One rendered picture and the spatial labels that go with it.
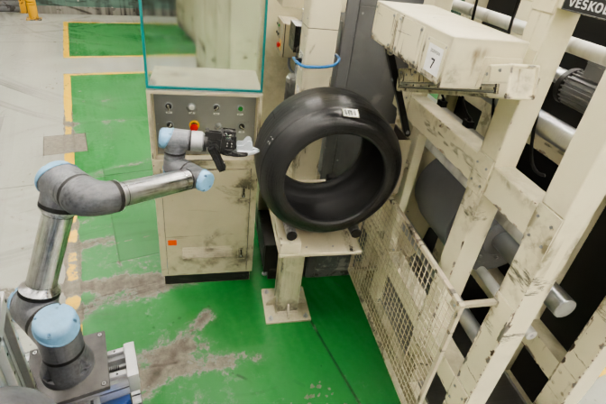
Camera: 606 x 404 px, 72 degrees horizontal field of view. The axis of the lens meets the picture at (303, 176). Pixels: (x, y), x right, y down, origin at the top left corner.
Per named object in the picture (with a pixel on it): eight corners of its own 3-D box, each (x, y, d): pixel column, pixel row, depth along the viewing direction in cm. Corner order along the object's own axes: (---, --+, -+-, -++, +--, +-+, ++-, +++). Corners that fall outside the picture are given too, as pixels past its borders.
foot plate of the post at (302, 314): (261, 289, 263) (261, 285, 261) (302, 287, 269) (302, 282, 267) (266, 325, 241) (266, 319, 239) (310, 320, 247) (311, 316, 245)
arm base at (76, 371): (40, 398, 122) (32, 377, 117) (41, 355, 134) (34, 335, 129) (96, 380, 129) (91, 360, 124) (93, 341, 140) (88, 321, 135)
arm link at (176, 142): (159, 145, 153) (160, 123, 150) (189, 148, 156) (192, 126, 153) (157, 153, 146) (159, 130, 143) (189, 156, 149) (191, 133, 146)
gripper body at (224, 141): (238, 137, 150) (204, 133, 146) (235, 158, 154) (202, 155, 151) (237, 128, 156) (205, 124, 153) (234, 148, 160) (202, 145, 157)
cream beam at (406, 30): (368, 38, 170) (375, -1, 162) (424, 41, 175) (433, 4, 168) (436, 88, 119) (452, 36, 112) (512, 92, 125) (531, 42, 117)
